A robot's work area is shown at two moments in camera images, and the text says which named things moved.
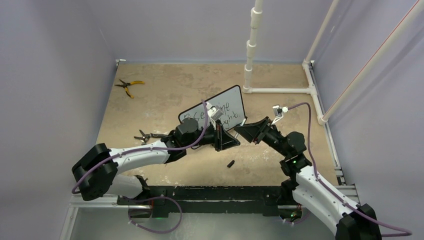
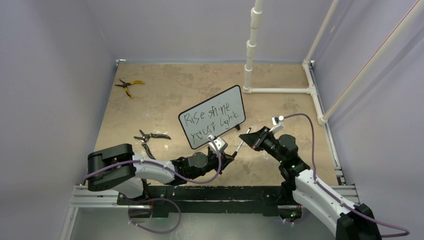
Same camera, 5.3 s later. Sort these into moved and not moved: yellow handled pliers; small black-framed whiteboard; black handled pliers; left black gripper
Moved: left black gripper
Not moved: black handled pliers; small black-framed whiteboard; yellow handled pliers
